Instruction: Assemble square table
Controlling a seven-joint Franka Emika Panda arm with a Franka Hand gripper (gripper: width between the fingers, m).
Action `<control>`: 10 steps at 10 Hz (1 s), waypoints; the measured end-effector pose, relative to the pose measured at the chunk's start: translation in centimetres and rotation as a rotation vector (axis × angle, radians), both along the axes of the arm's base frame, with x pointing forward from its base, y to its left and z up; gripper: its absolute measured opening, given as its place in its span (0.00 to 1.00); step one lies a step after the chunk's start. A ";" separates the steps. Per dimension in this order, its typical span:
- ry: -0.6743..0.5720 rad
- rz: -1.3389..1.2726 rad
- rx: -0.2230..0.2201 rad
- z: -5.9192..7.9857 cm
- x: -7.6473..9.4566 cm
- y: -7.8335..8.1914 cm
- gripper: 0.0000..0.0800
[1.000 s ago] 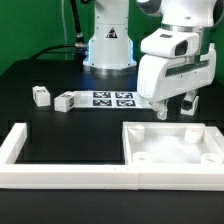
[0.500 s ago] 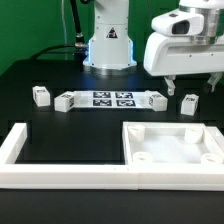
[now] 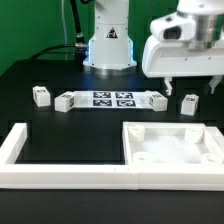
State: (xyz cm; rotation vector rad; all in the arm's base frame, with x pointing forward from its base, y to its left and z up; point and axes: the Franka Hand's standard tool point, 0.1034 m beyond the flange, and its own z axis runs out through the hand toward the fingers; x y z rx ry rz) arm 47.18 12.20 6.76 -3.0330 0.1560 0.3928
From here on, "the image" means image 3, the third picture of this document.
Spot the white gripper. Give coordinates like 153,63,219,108
142,14,224,96

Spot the white square table top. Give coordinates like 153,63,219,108
122,122,224,166

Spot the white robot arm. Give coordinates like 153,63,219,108
83,0,224,92

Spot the white U-shaped fence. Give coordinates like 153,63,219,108
0,123,224,191

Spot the white marker tag sheet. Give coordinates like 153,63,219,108
74,91,152,109

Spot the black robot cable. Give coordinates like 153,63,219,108
29,0,89,60

